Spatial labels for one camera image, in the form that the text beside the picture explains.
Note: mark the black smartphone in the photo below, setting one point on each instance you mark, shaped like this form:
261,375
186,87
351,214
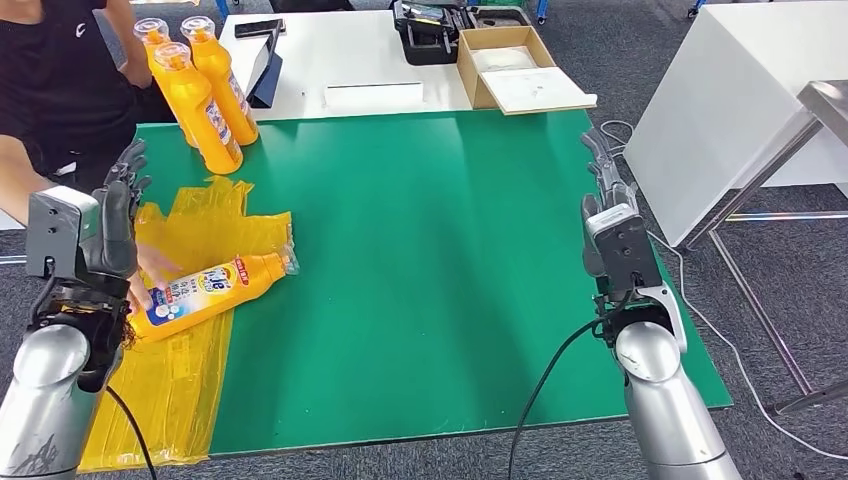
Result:
257,28

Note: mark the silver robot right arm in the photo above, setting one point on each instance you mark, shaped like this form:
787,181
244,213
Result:
669,411

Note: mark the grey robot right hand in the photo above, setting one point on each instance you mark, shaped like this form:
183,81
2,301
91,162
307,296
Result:
613,182

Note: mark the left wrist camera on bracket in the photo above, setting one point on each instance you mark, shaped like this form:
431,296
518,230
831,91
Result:
56,225

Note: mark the green plastic crate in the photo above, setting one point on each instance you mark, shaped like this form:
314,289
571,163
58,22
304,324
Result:
503,2

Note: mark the tablet in dark folio case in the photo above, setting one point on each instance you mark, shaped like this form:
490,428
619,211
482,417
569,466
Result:
265,76

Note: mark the orange plastic bottle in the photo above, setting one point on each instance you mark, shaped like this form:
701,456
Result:
222,79
151,40
199,112
212,291

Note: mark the person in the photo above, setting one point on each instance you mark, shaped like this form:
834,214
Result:
60,73

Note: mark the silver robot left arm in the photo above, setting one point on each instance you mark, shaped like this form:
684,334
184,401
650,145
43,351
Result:
46,397

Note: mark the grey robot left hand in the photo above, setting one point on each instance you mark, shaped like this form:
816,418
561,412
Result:
116,232

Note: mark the person's left forearm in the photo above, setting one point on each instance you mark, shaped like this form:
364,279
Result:
126,30

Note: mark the grey side table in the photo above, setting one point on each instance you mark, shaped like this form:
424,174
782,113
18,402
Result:
10,222

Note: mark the yellow plastic sheet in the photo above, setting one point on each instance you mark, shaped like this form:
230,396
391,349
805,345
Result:
179,384

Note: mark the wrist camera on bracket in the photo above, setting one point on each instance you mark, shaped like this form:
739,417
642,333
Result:
623,252
56,225

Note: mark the white foam insert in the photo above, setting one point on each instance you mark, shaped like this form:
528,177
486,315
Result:
503,61

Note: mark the white box lid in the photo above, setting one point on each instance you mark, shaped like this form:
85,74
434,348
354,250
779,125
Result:
536,91

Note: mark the grey metal table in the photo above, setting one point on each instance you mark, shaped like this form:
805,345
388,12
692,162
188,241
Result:
825,106

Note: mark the person's right forearm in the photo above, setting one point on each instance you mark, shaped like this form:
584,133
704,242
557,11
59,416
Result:
23,175

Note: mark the black chair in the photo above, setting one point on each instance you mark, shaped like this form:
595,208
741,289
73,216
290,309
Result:
311,4

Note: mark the brown cardboard box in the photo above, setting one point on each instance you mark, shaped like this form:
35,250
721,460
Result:
470,79

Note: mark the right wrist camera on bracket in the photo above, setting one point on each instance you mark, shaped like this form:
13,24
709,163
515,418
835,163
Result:
623,252

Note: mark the green table mat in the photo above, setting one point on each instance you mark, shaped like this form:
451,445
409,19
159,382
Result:
411,232

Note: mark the person's left hand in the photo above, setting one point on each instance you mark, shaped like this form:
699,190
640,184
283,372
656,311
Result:
138,74

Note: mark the person's right hand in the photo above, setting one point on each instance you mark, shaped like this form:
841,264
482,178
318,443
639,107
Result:
149,265

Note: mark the black tool case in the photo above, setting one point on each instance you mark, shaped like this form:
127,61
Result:
424,48

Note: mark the large white table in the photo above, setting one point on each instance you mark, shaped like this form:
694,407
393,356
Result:
729,99

